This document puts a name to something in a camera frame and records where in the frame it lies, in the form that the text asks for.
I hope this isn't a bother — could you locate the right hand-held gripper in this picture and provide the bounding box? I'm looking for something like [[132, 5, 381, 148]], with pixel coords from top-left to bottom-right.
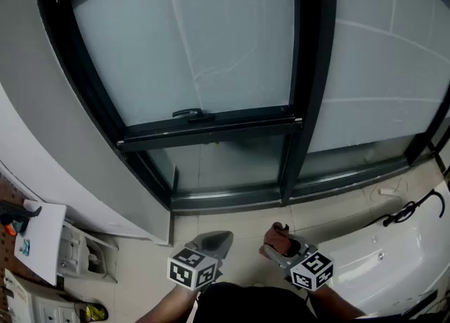
[[262, 234, 335, 293]]

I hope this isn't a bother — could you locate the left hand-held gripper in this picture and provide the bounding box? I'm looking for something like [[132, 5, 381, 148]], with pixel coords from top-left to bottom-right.
[[167, 230, 234, 291]]

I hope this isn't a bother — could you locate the brown cloth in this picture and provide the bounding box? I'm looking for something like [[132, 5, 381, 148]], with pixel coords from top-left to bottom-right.
[[259, 222, 293, 258]]

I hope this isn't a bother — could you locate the frosted glass window pane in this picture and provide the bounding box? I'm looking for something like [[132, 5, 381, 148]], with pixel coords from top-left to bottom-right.
[[72, 0, 295, 127]]

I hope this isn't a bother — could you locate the person's right forearm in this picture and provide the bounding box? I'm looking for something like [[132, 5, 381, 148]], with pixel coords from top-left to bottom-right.
[[309, 284, 366, 319]]

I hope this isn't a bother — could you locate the person's left forearm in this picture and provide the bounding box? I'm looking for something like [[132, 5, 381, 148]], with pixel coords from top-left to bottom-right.
[[135, 284, 200, 323]]

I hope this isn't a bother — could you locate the person's black clothing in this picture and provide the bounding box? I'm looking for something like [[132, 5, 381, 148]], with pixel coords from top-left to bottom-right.
[[196, 281, 317, 323]]

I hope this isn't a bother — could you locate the small clear wide pane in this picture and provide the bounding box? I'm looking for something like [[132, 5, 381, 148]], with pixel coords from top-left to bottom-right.
[[146, 134, 286, 192]]

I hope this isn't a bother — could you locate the small clear narrow pane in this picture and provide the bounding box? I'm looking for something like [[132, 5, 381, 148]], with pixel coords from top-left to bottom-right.
[[298, 137, 413, 179]]

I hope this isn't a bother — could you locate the yellow and black tool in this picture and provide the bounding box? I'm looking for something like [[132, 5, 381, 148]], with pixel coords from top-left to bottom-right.
[[75, 300, 109, 323]]

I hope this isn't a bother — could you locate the grey plastic housing part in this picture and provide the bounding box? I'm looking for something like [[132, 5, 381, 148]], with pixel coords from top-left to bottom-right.
[[57, 221, 119, 284]]

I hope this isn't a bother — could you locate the white socket box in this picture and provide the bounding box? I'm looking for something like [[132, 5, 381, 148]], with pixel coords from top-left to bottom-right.
[[2, 267, 84, 323]]

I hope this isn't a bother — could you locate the dark framed glass window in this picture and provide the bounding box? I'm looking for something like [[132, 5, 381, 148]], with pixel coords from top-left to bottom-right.
[[32, 0, 450, 212]]

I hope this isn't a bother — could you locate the tall frosted fixed pane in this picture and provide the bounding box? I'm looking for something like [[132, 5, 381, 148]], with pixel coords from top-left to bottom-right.
[[308, 0, 450, 153]]

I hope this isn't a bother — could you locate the black and orange tool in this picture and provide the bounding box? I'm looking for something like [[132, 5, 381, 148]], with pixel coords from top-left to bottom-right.
[[0, 200, 42, 237]]

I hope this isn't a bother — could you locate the black cable on floor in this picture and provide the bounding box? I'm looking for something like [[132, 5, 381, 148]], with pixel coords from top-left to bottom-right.
[[382, 189, 446, 227]]

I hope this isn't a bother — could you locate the black window handle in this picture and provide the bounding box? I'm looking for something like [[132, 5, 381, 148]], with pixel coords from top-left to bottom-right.
[[172, 108, 216, 124]]

